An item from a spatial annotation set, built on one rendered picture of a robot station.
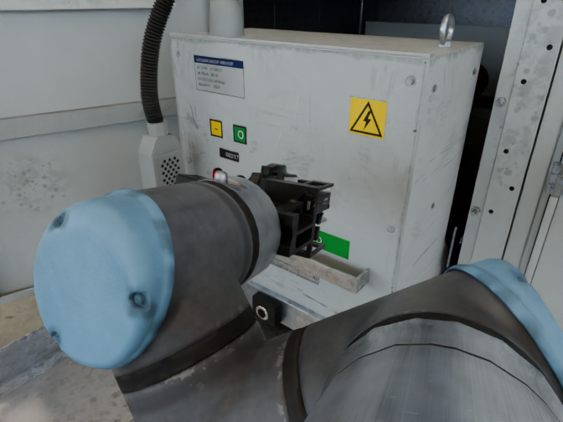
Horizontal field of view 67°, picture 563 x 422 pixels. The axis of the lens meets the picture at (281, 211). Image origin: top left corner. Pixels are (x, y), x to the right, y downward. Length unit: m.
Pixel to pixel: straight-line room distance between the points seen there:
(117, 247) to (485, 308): 0.17
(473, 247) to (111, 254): 0.73
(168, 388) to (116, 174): 0.87
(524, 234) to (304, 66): 0.46
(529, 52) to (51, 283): 0.68
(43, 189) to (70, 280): 0.82
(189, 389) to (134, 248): 0.08
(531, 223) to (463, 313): 0.64
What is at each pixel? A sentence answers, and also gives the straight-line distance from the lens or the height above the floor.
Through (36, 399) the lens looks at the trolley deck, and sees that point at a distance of 0.89.
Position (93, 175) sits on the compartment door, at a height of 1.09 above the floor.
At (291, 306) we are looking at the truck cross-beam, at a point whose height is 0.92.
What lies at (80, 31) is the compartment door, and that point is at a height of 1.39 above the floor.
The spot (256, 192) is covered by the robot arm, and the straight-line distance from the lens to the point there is 0.34.
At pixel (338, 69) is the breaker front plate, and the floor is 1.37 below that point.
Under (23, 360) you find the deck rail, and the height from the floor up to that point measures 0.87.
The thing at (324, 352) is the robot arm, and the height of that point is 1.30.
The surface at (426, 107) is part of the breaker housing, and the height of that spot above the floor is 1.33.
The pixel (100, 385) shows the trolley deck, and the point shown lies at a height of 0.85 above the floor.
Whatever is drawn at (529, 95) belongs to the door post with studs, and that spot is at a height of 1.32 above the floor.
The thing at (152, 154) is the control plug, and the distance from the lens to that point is 0.80.
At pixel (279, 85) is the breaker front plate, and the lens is 0.69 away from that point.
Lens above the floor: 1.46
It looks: 27 degrees down
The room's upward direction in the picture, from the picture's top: straight up
